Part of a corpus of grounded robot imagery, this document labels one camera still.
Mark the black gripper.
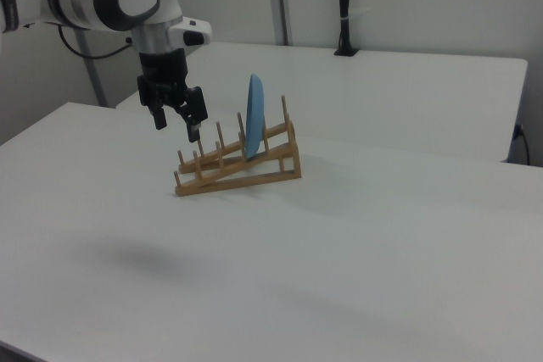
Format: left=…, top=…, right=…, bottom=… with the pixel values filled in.
left=136, top=48, right=209, bottom=143

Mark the black camera stand pole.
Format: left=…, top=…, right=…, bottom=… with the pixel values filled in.
left=333, top=0, right=361, bottom=57

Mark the grey metal frame post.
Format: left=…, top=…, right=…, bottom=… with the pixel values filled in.
left=76, top=29, right=109, bottom=108
left=266, top=0, right=294, bottom=46

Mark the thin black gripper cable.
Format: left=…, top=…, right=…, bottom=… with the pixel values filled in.
left=57, top=25, right=137, bottom=60

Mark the wooden plate rack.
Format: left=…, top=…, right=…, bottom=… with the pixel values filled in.
left=173, top=94, right=303, bottom=199

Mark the blue round plate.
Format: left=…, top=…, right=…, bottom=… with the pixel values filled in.
left=244, top=73, right=267, bottom=163

